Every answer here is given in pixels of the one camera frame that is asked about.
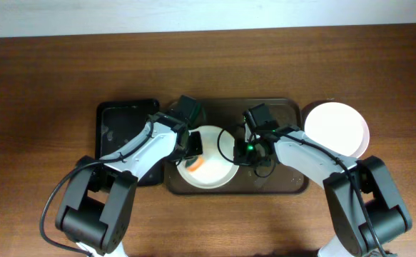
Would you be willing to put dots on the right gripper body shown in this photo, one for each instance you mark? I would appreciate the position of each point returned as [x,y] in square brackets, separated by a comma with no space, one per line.
[241,155]

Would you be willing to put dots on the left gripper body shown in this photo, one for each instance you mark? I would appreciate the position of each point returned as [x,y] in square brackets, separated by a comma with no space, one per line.
[193,147]

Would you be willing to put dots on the green orange sponge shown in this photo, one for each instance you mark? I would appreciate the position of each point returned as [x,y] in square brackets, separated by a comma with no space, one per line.
[193,164]

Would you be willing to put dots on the white plate red stain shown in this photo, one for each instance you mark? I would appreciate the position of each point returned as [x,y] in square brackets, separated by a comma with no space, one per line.
[332,125]

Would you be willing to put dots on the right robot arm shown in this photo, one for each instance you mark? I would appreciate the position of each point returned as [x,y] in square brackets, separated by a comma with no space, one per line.
[366,208]

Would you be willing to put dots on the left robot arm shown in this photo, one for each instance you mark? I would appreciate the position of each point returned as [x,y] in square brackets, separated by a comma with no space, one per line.
[97,204]

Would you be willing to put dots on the large brown tray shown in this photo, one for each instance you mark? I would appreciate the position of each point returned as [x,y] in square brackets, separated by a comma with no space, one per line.
[279,180]

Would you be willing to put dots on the small black tray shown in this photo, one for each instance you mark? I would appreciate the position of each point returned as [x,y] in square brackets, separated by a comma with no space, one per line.
[117,122]

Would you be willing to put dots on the white clean plate aside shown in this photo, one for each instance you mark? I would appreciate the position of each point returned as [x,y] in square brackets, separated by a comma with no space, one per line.
[361,139]

